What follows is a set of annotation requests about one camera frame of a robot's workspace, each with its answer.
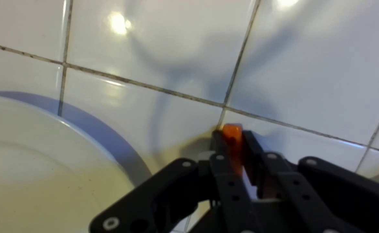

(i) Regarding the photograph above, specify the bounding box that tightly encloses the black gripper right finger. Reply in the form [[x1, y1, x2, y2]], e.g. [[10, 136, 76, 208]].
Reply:
[[241, 131, 362, 233]]

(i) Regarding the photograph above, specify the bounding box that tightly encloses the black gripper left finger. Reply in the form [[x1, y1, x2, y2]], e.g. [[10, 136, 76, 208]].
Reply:
[[209, 131, 261, 233]]

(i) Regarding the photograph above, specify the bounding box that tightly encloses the white ceramic plate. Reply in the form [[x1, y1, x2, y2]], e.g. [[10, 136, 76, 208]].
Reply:
[[0, 98, 133, 233]]

